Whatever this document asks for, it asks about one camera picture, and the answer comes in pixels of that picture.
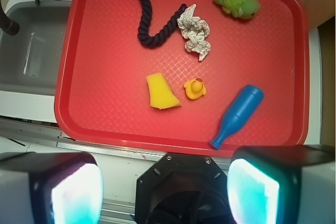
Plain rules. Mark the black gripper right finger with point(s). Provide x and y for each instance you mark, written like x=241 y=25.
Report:
x=282 y=184

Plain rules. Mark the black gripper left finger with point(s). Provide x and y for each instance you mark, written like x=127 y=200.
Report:
x=50 y=188

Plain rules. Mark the blue plastic bottle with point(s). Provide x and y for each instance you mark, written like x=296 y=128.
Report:
x=238 y=113

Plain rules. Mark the red plastic tray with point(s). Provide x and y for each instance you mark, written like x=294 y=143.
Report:
x=102 y=95

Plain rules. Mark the grey sink basin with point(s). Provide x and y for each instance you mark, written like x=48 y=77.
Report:
x=30 y=60

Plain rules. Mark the yellow rubber duck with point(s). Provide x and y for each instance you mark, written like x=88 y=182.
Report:
x=195 y=88

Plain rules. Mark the yellow sponge piece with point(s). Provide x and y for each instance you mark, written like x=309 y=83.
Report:
x=161 y=95

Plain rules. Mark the crumpled white paper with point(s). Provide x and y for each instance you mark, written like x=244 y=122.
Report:
x=195 y=31

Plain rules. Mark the green plush turtle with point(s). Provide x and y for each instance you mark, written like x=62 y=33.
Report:
x=243 y=9

